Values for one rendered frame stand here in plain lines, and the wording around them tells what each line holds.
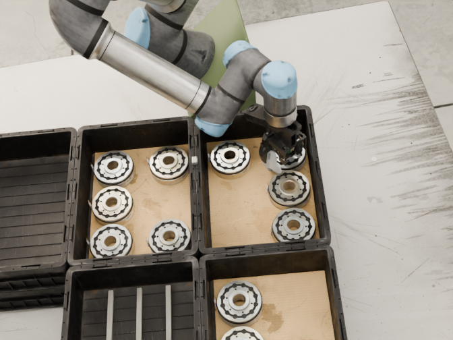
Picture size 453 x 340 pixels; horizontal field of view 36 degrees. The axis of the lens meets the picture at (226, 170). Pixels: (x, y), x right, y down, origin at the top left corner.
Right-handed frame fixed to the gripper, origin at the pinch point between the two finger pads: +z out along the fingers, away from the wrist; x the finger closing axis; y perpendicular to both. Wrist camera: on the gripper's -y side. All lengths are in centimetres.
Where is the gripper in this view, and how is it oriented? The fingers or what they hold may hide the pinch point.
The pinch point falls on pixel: (276, 160)
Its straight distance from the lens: 180.8
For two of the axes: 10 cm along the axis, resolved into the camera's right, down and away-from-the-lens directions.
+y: 6.6, 6.0, -4.6
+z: 0.8, 5.6, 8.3
